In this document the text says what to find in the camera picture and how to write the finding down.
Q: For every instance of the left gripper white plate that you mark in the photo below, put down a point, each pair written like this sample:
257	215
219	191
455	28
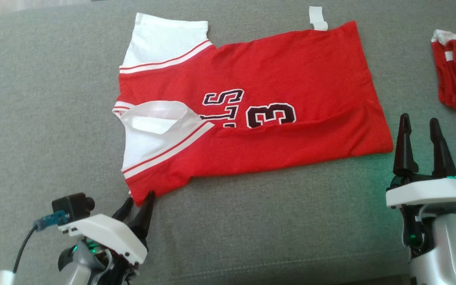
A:
105	231

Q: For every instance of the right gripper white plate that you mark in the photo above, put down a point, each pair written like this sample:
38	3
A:
430	192

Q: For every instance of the red white basketball jersey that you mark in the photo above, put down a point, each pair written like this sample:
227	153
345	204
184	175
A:
291	67

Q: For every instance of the grey fabric sofa seat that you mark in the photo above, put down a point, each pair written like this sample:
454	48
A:
251	237

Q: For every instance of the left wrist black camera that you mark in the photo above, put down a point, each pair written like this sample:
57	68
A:
73	206

